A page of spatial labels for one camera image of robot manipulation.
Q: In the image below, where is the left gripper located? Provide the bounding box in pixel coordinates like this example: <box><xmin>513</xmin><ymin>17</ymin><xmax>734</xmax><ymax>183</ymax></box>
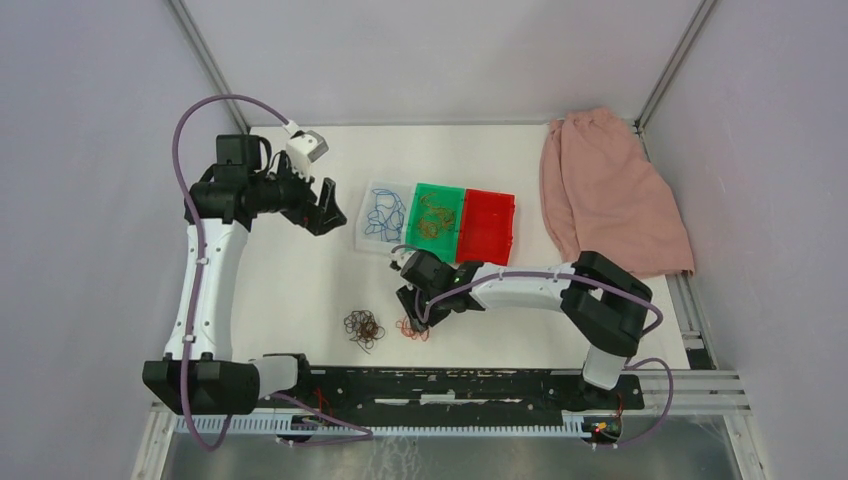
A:
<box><xmin>251</xmin><ymin>150</ymin><xmax>347</xmax><ymax>235</ymax></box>

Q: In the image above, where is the blue cable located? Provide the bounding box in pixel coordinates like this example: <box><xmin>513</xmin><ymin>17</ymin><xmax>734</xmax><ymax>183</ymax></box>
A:
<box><xmin>367</xmin><ymin>188</ymin><xmax>407</xmax><ymax>243</ymax></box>
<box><xmin>387</xmin><ymin>192</ymin><xmax>409</xmax><ymax>233</ymax></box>
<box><xmin>364</xmin><ymin>198</ymin><xmax>395</xmax><ymax>240</ymax></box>

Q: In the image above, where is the dark brown cable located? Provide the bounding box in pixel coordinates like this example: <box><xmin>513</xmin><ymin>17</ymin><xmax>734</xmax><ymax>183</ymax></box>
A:
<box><xmin>343</xmin><ymin>308</ymin><xmax>387</xmax><ymax>355</ymax></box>

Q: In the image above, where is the tan brown cable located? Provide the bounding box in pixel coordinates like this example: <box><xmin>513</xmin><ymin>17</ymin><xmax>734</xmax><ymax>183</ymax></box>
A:
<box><xmin>417</xmin><ymin>193</ymin><xmax>460</xmax><ymax>241</ymax></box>

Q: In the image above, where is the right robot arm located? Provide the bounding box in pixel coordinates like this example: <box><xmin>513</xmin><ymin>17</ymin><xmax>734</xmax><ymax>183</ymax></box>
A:
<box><xmin>390</xmin><ymin>245</ymin><xmax>663</xmax><ymax>408</ymax></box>

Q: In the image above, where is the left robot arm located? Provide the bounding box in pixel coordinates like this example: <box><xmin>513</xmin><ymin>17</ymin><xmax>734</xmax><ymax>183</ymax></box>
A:
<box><xmin>142</xmin><ymin>130</ymin><xmax>347</xmax><ymax>415</ymax></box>

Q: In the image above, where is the clear plastic bin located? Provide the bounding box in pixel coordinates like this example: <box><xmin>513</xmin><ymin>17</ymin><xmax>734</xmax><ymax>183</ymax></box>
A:
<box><xmin>354</xmin><ymin>180</ymin><xmax>414</xmax><ymax>255</ymax></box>

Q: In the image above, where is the green plastic bin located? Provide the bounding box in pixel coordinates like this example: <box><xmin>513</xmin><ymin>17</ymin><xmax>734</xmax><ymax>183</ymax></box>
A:
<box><xmin>405</xmin><ymin>183</ymin><xmax>466</xmax><ymax>263</ymax></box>

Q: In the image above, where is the red plastic bin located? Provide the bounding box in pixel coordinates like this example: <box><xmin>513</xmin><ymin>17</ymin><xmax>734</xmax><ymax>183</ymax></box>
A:
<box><xmin>455</xmin><ymin>189</ymin><xmax>516</xmax><ymax>266</ymax></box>

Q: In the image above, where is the pink cloth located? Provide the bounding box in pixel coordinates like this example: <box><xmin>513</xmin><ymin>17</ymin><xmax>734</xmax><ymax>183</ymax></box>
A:
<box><xmin>539</xmin><ymin>107</ymin><xmax>695</xmax><ymax>278</ymax></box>

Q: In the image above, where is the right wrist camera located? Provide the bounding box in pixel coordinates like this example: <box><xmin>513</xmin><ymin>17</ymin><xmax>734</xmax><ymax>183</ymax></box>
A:
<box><xmin>389</xmin><ymin>244</ymin><xmax>418</xmax><ymax>271</ymax></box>

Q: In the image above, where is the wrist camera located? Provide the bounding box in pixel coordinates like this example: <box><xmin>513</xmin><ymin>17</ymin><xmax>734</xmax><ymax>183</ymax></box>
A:
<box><xmin>284</xmin><ymin>130</ymin><xmax>329</xmax><ymax>180</ymax></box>
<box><xmin>389</xmin><ymin>244</ymin><xmax>418</xmax><ymax>271</ymax></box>

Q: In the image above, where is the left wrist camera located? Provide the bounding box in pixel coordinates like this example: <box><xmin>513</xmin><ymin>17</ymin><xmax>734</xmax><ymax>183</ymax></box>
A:
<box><xmin>284</xmin><ymin>130</ymin><xmax>329</xmax><ymax>180</ymax></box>

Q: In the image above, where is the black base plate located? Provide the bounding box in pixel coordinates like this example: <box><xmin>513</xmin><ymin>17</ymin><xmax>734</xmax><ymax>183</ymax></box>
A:
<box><xmin>288</xmin><ymin>366</ymin><xmax>645</xmax><ymax>427</ymax></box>

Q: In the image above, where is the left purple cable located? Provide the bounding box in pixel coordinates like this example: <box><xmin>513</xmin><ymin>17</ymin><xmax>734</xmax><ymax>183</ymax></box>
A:
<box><xmin>172</xmin><ymin>93</ymin><xmax>376</xmax><ymax>453</ymax></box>

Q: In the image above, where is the white slotted cable duct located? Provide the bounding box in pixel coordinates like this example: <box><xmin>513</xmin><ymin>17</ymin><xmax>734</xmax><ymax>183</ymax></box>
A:
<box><xmin>173</xmin><ymin>414</ymin><xmax>591</xmax><ymax>439</ymax></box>

